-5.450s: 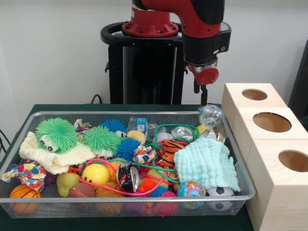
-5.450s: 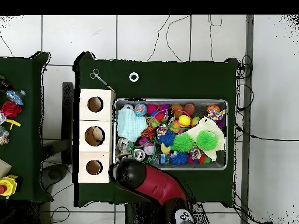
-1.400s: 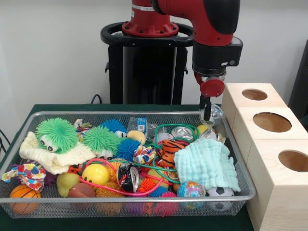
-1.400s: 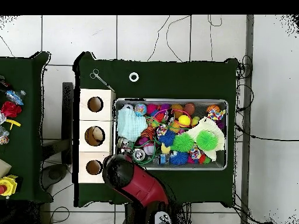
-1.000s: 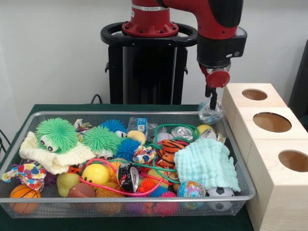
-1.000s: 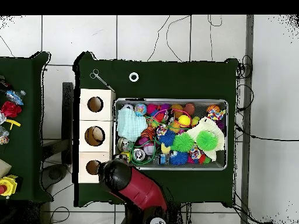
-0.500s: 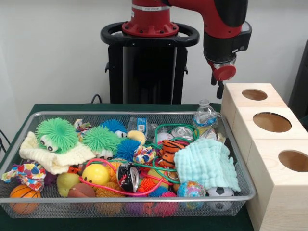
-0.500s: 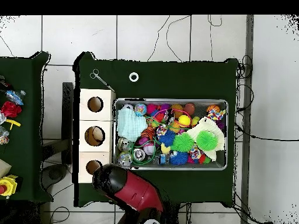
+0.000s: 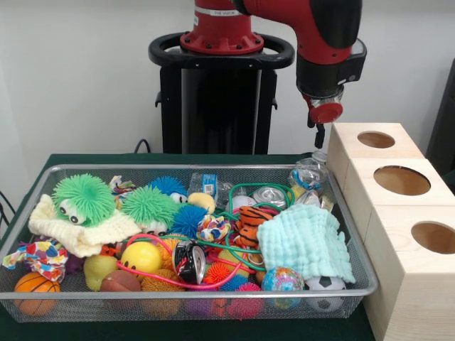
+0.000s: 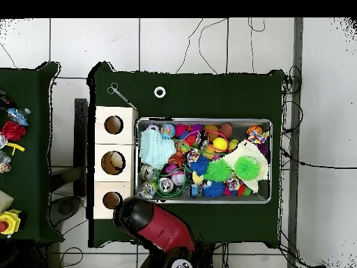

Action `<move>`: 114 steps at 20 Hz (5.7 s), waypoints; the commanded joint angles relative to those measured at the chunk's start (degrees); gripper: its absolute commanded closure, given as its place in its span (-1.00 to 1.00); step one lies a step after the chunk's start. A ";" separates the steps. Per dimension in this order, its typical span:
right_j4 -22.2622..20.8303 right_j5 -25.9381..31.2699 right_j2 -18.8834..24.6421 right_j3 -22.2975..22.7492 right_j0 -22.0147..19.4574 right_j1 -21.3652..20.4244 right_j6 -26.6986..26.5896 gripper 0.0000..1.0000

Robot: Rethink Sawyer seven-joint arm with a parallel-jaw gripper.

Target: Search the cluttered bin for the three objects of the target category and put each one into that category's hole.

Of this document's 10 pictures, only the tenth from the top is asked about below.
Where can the blue and clear packet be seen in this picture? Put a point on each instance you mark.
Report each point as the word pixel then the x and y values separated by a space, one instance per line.
pixel 18 115

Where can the blue spiky ball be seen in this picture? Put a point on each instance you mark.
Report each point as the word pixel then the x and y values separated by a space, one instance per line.
pixel 199 164

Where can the light blue muslin cloth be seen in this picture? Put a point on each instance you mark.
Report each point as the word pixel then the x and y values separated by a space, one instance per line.
pixel 156 150

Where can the cream knitted cloth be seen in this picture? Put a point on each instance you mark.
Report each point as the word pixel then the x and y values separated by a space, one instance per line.
pixel 251 149

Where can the small green spiky toy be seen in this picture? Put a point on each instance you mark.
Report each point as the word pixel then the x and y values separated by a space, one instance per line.
pixel 219 170

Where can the tiger striped plush toy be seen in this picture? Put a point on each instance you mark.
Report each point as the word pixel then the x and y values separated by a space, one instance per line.
pixel 177 158

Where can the colourful spotted cloth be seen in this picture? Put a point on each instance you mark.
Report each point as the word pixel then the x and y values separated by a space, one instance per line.
pixel 258 137

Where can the yellow emergency stop button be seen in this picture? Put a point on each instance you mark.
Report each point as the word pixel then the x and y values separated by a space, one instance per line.
pixel 9 222

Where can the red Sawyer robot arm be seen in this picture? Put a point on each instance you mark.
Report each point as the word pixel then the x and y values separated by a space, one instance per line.
pixel 161 226

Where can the silver scissors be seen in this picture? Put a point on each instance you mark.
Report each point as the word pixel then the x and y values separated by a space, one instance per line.
pixel 120 95

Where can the black upright panel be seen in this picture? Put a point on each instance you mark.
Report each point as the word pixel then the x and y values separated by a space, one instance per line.
pixel 81 125

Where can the dark green tablecloth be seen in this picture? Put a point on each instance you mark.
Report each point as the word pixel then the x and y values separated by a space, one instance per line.
pixel 33 167
pixel 209 97

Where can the yellow smiley ball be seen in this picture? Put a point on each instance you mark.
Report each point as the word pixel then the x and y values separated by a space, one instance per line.
pixel 220 144

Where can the red crumpled item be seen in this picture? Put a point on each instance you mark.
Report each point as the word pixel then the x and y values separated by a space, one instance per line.
pixel 12 130

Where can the globe print ball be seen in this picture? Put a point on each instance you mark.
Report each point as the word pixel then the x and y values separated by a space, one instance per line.
pixel 168 130

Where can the clear plastic packet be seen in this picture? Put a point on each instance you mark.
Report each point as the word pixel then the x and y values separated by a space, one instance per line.
pixel 5 163

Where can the wooden box with three holes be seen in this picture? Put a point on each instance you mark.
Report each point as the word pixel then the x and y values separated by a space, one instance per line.
pixel 122 156

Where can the orange basketball toy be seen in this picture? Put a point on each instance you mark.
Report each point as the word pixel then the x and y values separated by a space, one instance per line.
pixel 254 129

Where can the yellow plastic piece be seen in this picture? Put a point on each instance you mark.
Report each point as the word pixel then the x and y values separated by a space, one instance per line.
pixel 16 146

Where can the large green spiky toy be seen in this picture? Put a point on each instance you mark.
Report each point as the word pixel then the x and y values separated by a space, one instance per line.
pixel 246 167

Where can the beige box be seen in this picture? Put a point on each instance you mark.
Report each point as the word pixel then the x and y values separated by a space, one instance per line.
pixel 5 201

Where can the crushed clear plastic bottle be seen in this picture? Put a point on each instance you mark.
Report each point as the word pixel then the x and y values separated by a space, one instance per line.
pixel 146 190

